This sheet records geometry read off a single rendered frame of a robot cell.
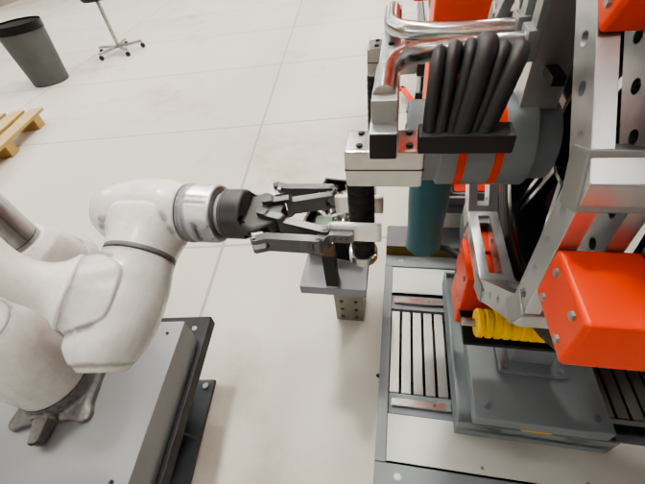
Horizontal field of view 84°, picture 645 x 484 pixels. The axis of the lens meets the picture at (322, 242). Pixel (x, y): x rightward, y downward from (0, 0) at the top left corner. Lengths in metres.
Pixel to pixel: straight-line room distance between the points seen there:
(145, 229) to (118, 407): 0.52
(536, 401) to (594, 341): 0.70
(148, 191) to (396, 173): 0.35
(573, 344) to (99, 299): 0.52
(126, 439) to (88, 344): 0.44
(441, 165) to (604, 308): 0.30
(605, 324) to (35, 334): 0.88
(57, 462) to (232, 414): 0.50
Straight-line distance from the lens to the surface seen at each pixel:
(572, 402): 1.12
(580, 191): 0.39
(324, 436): 1.22
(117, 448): 0.94
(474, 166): 0.59
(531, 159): 0.60
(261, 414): 1.28
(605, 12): 0.41
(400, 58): 0.49
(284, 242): 0.48
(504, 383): 1.08
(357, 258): 0.54
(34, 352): 0.90
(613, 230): 0.43
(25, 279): 0.57
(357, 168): 0.43
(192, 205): 0.54
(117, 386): 1.01
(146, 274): 0.54
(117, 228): 0.58
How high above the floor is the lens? 1.17
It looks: 45 degrees down
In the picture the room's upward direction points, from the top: 9 degrees counter-clockwise
